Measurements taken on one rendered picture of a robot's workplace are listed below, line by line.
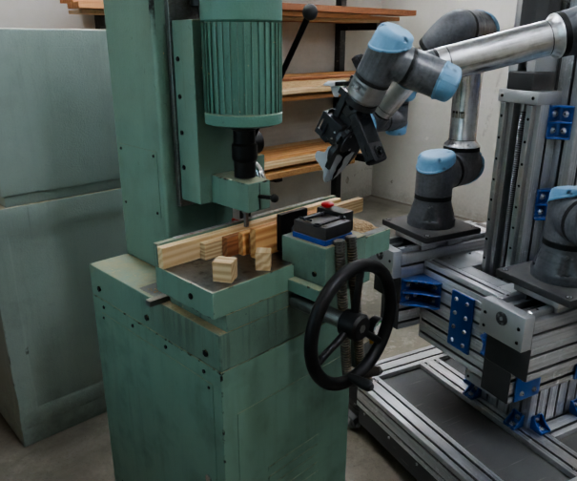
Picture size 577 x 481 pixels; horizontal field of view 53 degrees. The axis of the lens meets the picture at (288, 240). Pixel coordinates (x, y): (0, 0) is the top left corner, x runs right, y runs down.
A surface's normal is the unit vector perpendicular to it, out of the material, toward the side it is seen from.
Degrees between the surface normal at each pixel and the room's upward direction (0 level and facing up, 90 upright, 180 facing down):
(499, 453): 0
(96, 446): 0
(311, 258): 90
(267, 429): 90
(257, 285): 90
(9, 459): 0
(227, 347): 90
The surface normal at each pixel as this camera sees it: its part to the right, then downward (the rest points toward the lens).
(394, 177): -0.74, 0.22
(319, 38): 0.67, 0.25
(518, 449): 0.00, -0.95
